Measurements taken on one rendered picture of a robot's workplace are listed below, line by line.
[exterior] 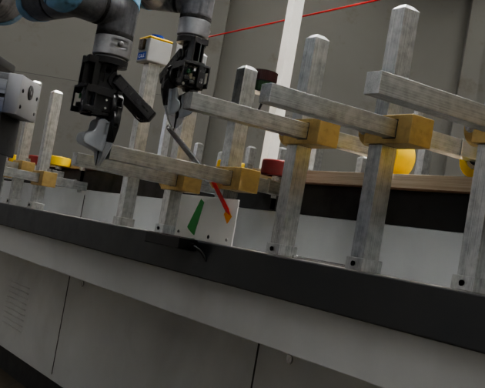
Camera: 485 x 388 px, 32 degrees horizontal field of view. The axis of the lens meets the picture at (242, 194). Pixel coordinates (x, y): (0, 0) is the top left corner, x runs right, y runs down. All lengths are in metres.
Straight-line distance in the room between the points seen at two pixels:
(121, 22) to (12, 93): 0.36
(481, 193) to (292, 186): 0.49
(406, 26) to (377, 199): 0.30
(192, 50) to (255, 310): 0.62
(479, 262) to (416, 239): 0.42
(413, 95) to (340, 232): 0.78
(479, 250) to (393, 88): 0.31
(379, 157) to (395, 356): 0.34
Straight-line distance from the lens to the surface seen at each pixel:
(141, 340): 2.62
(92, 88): 1.69
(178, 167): 1.79
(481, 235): 1.30
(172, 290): 2.06
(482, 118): 1.24
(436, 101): 1.18
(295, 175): 1.69
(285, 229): 1.68
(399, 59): 1.52
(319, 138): 1.63
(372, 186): 1.49
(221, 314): 1.86
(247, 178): 1.83
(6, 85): 1.98
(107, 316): 2.86
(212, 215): 1.90
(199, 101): 1.53
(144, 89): 2.37
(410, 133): 1.44
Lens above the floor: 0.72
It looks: 3 degrees up
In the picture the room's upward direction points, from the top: 10 degrees clockwise
